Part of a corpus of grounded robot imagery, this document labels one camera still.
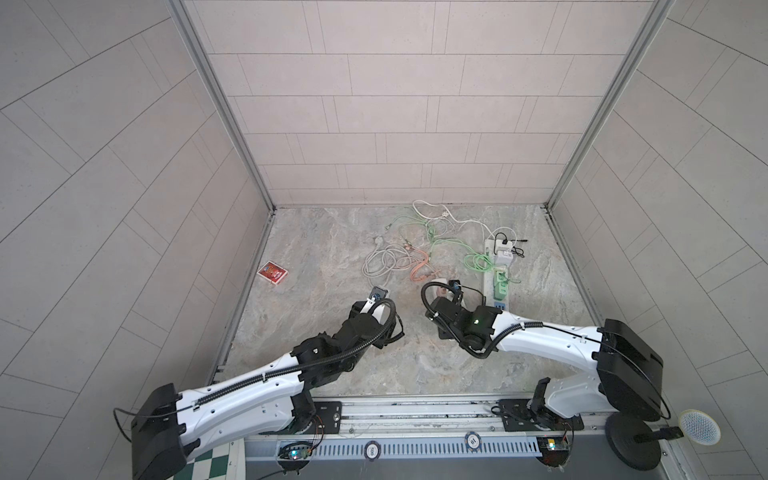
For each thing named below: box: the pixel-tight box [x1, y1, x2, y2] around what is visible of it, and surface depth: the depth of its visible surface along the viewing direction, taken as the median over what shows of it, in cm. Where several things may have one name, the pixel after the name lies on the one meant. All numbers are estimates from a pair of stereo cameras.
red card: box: [257, 260, 288, 285], surface depth 97 cm
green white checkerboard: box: [168, 438, 246, 480], surface depth 66 cm
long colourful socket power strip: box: [483, 239, 510, 312], surface depth 95 cm
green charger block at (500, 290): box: [493, 281, 509, 301], surface depth 89 cm
